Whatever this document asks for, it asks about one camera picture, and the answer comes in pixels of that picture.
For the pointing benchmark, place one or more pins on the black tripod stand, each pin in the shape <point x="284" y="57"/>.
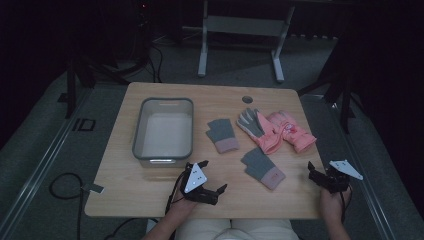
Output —
<point x="71" y="90"/>
<point x="345" y="100"/>

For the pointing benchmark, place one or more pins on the clear plastic bin grey rim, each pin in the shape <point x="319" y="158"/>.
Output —
<point x="165" y="133"/>

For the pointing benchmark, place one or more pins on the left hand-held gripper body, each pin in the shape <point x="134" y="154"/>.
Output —
<point x="195" y="176"/>

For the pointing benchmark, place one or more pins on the person's left hand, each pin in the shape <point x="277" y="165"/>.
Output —
<point x="180" y="205"/>

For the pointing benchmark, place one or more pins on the pink ski glove grey palm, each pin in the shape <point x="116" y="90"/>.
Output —
<point x="258" y="131"/>

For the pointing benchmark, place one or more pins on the metal floor rail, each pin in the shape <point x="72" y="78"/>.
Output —
<point x="363" y="186"/>
<point x="40" y="166"/>

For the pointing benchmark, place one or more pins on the person's right hand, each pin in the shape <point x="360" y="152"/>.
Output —
<point x="331" y="205"/>

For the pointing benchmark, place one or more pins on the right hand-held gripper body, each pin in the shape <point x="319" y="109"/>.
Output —
<point x="335" y="181"/>

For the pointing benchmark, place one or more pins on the pink ski glove printed back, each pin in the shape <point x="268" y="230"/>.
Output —
<point x="293" y="131"/>

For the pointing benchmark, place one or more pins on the black rectangular floor bracket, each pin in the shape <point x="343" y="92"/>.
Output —
<point x="83" y="125"/>

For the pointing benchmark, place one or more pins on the person's legs in light trousers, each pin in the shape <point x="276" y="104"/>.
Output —
<point x="236" y="230"/>

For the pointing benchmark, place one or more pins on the grey metal desk frame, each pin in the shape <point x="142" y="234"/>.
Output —
<point x="243" y="26"/>

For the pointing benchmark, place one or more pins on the grey pink sock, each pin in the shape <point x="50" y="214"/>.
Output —
<point x="221" y="135"/>
<point x="261" y="168"/>

